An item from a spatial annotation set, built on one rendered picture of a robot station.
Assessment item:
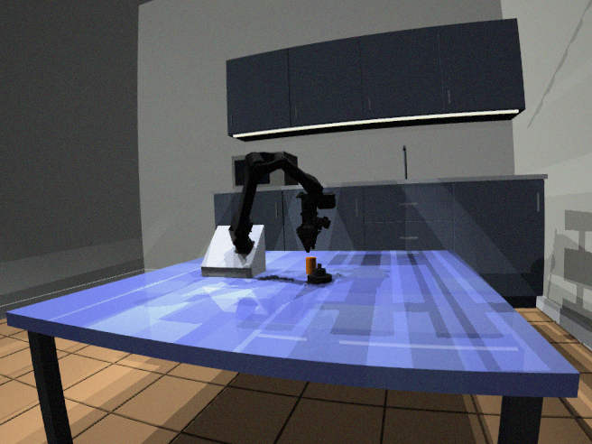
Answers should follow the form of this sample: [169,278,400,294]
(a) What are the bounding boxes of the orange cylinder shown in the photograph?
[306,257,317,274]

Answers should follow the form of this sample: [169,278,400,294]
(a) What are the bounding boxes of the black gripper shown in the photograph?
[296,209,322,253]

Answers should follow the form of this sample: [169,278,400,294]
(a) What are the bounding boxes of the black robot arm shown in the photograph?
[228,152,336,254]

